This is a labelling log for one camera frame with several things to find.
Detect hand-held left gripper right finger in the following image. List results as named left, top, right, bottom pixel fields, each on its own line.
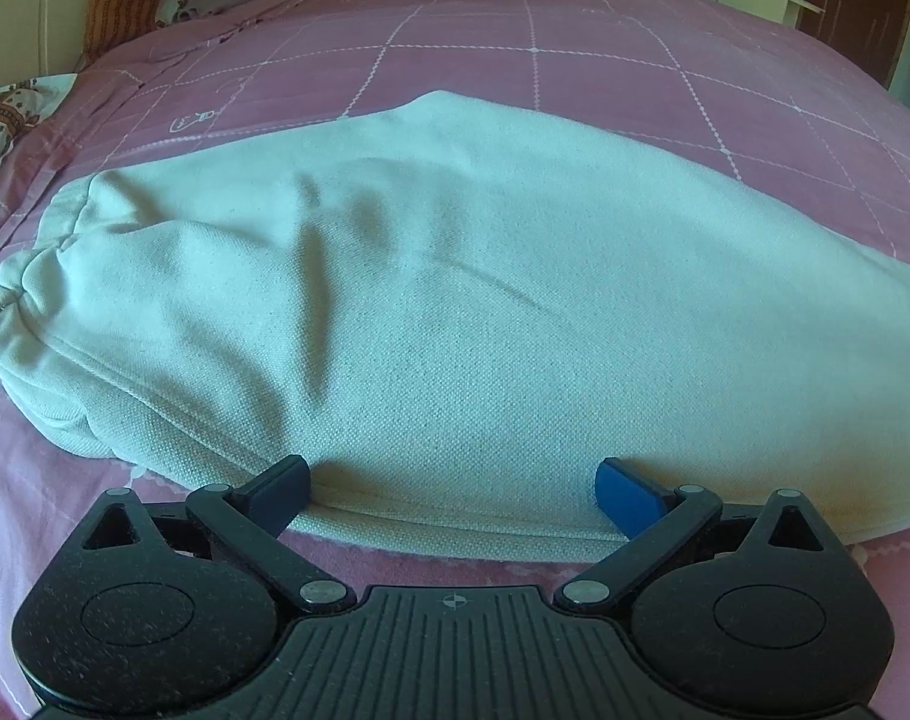
left=552, top=457, right=839, bottom=612

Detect patterned white brown cloth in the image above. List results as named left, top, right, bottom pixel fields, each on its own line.
left=0, top=73, right=79, bottom=194

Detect pink checked bedsheet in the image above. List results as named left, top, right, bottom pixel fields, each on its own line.
left=0, top=0, right=910, bottom=720

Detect orange striped pillow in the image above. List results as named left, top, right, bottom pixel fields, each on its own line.
left=82, top=0, right=195, bottom=67

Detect brown wooden door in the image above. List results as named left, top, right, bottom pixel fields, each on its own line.
left=795, top=0, right=910, bottom=89

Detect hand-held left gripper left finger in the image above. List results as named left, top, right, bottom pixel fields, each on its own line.
left=80, top=455, right=358, bottom=612

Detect white pants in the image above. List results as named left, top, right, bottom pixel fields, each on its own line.
left=0, top=90, right=910, bottom=563

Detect cream headboard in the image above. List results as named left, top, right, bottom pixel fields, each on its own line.
left=0, top=0, right=107, bottom=102

